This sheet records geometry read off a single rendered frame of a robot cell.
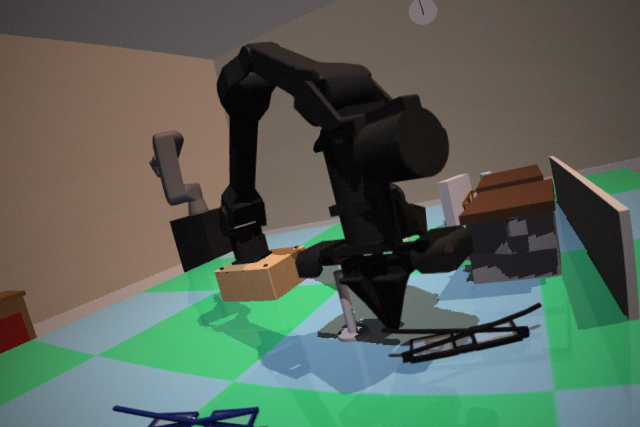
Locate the pink cube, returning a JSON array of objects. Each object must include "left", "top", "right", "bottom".
[{"left": 437, "top": 174, "right": 472, "bottom": 227}]

